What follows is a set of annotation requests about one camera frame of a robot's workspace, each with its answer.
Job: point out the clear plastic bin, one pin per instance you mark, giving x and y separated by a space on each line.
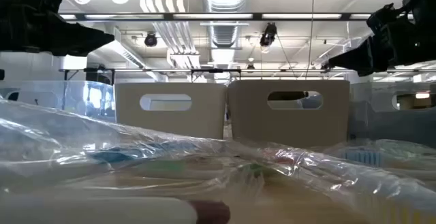
68 98

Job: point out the silver ribbed ventilation duct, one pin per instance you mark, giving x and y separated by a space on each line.
225 30

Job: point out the grey plastic bin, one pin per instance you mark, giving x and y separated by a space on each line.
248 122

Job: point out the black ceiling light rail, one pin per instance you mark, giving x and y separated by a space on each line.
257 16

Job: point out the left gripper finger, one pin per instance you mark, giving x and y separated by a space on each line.
78 33
75 48

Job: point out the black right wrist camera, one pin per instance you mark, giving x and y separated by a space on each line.
385 19

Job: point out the purple white wrapped toothbrush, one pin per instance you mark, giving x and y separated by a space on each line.
102 210

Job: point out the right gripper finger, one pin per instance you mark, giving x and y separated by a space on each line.
371 53
371 68

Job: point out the dark translucent plastic bin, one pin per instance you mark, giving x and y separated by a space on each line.
374 122

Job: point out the white plastic bin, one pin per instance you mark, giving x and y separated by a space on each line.
204 115

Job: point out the black background frame bar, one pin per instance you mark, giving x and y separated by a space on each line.
214 70

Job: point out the blue white toothbrush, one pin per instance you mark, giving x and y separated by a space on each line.
362 156
112 156

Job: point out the white rectangular air duct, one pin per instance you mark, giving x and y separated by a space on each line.
129 55

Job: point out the small black ceiling spotlight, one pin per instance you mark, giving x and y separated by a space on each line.
250 65

